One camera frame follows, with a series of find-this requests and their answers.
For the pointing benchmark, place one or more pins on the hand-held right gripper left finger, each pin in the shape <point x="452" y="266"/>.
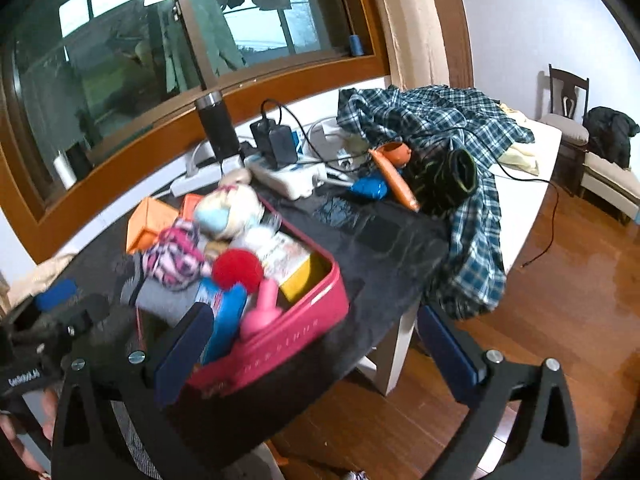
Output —
<point x="185" y="352"/>

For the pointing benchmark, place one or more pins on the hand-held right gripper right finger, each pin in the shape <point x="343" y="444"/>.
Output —
<point x="450" y="355"/>

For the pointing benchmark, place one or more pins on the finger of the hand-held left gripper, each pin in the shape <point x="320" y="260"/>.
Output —
<point x="90" y="310"/>
<point x="57" y="294"/>

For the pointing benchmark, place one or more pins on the grey sock with striped cuff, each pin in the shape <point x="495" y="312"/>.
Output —
<point x="131" y="282"/>

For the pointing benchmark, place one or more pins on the blue wet wipes packet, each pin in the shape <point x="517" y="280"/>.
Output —
<point x="227" y="320"/>

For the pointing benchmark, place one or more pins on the plain grey sock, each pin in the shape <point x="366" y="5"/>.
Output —
<point x="165" y="302"/>

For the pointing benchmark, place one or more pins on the red pompom ball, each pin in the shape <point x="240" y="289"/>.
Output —
<point x="237" y="270"/>

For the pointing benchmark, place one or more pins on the pink leopard fuzzy sock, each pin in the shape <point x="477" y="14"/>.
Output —
<point x="175" y="255"/>

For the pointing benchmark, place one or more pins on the orange box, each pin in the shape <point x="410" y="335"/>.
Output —
<point x="145" y="225"/>

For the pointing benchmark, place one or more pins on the pink-red container case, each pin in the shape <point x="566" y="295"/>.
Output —
<point x="300" y="332"/>

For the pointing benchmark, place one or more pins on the yellow-green printed box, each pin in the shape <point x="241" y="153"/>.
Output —
<point x="300" y="280"/>

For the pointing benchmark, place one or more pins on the person's left hand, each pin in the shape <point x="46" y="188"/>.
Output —
<point x="47" y="415"/>

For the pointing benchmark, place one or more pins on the cream curtain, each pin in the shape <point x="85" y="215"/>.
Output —
<point x="415" y="25"/>
<point x="40" y="275"/>

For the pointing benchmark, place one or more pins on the white cup on sill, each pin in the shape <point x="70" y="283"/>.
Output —
<point x="65" y="170"/>

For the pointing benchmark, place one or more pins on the black thread spool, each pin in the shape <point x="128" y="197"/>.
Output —
<point x="81" y="156"/>

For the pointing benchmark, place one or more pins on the cream and blue plush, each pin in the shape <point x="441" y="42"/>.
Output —
<point x="235" y="210"/>

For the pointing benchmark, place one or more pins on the white power strip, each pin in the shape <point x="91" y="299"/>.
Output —
<point x="195" y="175"/>

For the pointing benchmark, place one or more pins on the white table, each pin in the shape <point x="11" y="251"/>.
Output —
<point x="527" y="200"/>

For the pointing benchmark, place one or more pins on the black sock with green stripe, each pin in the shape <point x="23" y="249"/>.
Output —
<point x="440" y="180"/>

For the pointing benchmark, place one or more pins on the beige oval object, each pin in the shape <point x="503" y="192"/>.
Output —
<point x="235" y="176"/>

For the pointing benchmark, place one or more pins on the orange handheld tool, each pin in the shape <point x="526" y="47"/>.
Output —
<point x="395" y="180"/>

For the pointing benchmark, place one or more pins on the blue plastic object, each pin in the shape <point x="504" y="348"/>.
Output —
<point x="370" y="187"/>

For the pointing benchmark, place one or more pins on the white extension box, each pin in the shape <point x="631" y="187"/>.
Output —
<point x="290" y="180"/>

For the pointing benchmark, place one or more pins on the pale yellow cloth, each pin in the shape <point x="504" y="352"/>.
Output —
<point x="520" y="157"/>

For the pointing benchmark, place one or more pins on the black tumbler with steel lid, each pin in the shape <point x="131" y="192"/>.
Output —
<point x="217" y="130"/>

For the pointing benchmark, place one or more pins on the black charger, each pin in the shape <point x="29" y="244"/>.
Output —
<point x="272" y="142"/>

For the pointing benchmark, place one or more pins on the plaid shirt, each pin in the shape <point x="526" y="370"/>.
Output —
<point x="450" y="115"/>

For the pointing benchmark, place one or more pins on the cushioned bench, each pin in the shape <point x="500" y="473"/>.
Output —
<point x="610" y="172"/>

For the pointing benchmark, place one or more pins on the dark wooden chair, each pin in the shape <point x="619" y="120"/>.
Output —
<point x="565" y="127"/>

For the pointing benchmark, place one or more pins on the black jacket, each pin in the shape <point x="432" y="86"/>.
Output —
<point x="610" y="130"/>

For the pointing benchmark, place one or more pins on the wooden framed window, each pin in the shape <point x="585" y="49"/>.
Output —
<point x="300" y="85"/>

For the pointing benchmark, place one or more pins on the blue thread spool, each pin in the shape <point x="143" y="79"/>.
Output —
<point x="356" y="46"/>

